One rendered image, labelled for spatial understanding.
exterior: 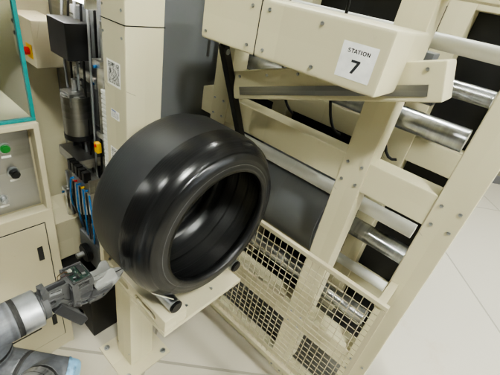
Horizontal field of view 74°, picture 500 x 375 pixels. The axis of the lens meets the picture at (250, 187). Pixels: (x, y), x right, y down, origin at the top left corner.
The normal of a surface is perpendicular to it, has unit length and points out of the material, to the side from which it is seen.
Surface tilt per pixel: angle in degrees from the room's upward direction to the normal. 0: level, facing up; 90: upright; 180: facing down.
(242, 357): 0
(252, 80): 90
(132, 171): 48
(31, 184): 90
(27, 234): 90
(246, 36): 90
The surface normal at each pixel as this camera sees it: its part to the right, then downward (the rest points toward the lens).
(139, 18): 0.73, 0.47
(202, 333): 0.18, -0.83
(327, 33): -0.66, 0.29
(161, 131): -0.06, -0.69
